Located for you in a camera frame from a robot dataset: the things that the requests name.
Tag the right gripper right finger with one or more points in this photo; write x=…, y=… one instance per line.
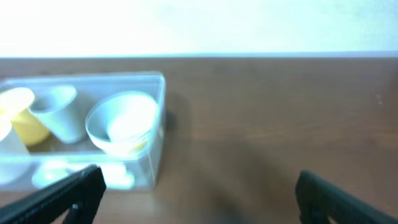
x=322, y=202

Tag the grey plastic bowl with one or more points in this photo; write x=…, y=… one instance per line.
x=121, y=123

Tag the clear plastic container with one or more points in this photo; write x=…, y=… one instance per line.
x=28, y=168

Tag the grey plastic cup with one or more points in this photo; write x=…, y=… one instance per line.
x=58, y=110

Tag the yellow plastic cup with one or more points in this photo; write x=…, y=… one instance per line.
x=15, y=104

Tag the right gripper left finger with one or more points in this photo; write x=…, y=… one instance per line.
x=78, y=195

